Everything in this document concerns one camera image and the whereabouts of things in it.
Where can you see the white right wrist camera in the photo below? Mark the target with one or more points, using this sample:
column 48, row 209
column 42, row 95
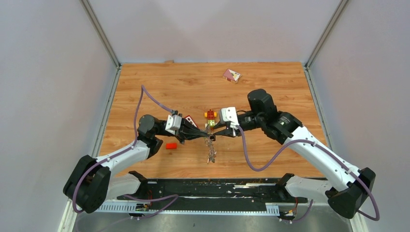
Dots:
column 228, row 117

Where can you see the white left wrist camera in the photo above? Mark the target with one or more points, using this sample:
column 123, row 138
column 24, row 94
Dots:
column 173, row 124

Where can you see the red toy brick car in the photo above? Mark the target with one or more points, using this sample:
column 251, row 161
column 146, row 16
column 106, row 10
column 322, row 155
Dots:
column 210, row 116

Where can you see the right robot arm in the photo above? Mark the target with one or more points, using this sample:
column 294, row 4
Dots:
column 345, row 187

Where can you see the small red toy brick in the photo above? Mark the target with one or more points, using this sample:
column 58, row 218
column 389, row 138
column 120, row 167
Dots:
column 171, row 146

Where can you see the aluminium frame post left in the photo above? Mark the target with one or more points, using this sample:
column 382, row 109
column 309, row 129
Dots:
column 100, row 32

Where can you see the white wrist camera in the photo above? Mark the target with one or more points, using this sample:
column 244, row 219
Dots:
column 228, row 117
column 173, row 124

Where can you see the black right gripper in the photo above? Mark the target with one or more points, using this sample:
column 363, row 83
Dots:
column 229, row 132

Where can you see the red patterned card box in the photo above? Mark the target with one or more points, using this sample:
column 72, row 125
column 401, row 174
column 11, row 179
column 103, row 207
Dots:
column 231, row 76

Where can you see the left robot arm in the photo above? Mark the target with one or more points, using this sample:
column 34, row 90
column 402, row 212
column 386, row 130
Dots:
column 94, row 180

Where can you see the aluminium frame post right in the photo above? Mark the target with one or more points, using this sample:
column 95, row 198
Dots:
column 326, row 32

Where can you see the red window toy brick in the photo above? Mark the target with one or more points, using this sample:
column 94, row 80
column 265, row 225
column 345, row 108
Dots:
column 190, row 120

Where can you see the aluminium frame post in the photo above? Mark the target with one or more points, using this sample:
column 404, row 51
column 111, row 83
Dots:
column 100, row 32
column 326, row 32

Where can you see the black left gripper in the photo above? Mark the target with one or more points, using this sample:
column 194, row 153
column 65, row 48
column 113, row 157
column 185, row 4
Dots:
column 188, row 131

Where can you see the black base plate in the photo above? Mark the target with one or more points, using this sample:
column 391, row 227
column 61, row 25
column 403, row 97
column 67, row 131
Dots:
column 226, row 194

